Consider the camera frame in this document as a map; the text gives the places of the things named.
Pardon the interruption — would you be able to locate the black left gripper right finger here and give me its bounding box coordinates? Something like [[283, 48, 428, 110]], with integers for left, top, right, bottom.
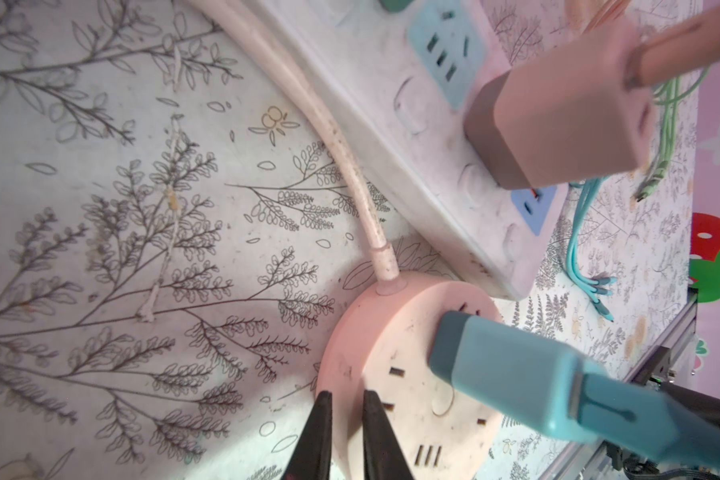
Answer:
[[362, 390, 414, 480]]

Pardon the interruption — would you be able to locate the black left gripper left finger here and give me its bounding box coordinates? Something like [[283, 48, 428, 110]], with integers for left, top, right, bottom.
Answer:
[[281, 391, 333, 480]]

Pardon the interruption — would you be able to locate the pink charger plug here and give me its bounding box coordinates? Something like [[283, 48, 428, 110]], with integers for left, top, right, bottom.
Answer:
[[464, 18, 655, 190]]

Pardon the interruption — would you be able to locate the light green charger plug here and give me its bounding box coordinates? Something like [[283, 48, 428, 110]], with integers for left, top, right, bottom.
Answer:
[[379, 0, 413, 13]]

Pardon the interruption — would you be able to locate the light green charging cable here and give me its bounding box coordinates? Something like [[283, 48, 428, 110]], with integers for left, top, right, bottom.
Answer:
[[632, 65, 712, 202]]

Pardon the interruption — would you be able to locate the pink charging cable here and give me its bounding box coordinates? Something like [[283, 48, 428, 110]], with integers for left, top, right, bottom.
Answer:
[[566, 0, 720, 90]]

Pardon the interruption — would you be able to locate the teal charger plug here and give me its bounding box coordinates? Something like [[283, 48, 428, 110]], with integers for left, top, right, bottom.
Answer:
[[428, 311, 605, 443]]

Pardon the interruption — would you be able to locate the round pink power socket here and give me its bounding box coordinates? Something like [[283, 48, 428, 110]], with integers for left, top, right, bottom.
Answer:
[[317, 272, 503, 479]]

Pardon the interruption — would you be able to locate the white multicolour power strip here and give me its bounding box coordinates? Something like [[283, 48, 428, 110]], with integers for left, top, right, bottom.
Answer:
[[250, 1, 567, 301]]

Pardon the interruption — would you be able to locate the beige power strip cord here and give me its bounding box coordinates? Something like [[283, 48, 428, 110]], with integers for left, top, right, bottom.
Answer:
[[185, 0, 403, 295]]

